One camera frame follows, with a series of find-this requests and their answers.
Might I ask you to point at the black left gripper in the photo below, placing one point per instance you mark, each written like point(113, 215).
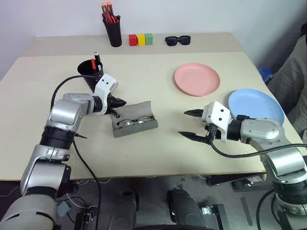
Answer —
point(111, 100)

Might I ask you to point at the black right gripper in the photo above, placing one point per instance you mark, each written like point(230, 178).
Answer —
point(212, 132)

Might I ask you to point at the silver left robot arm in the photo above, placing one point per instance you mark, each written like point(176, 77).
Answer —
point(64, 112)

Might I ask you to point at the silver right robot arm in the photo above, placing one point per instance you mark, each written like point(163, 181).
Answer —
point(261, 129)

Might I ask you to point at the grey open glasses case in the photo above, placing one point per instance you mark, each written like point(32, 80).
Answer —
point(134, 111)

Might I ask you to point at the thin-framed clear glasses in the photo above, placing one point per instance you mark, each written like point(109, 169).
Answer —
point(124, 123)

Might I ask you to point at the short black cup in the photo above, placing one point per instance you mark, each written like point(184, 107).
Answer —
point(90, 82)

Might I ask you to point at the tall black pen cup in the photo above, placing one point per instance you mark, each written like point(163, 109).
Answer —
point(114, 33)

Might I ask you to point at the pink plate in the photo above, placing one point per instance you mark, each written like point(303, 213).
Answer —
point(196, 77)

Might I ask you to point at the black marker white tip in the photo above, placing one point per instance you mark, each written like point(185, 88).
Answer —
point(97, 58)

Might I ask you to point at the red cube block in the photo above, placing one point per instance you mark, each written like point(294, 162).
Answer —
point(132, 40)

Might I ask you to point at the blue plate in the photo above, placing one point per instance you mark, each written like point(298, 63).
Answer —
point(256, 103)

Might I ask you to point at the yellow cube block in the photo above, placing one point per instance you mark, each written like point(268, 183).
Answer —
point(141, 40)

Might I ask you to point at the green cube block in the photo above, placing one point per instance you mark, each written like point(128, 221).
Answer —
point(149, 39)

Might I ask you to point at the black-capped red marker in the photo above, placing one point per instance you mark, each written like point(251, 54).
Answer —
point(117, 19)

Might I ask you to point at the black sunglasses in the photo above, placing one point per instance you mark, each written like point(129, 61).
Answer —
point(177, 40)

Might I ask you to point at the dark rounded robot leg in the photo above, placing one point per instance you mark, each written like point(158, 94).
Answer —
point(183, 210)
point(126, 210)

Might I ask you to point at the red marker in bundle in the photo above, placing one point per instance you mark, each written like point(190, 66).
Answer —
point(109, 18)

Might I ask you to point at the orange-capped black marker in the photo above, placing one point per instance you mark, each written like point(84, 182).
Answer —
point(109, 6)
point(104, 7)

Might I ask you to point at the person in grey clothing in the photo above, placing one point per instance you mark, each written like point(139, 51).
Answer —
point(292, 72)

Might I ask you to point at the grey plug connector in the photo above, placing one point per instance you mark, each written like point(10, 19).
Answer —
point(63, 208)

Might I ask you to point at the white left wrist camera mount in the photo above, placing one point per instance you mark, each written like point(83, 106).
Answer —
point(105, 83)

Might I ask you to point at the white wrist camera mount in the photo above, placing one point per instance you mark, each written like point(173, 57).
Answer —
point(105, 83)
point(218, 115)

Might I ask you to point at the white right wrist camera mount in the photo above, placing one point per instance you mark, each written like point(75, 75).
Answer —
point(218, 115)

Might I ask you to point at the black table frame bar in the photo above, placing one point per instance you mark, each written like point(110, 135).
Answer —
point(230, 179)

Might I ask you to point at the black metal floor bracket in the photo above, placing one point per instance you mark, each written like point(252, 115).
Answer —
point(216, 212)

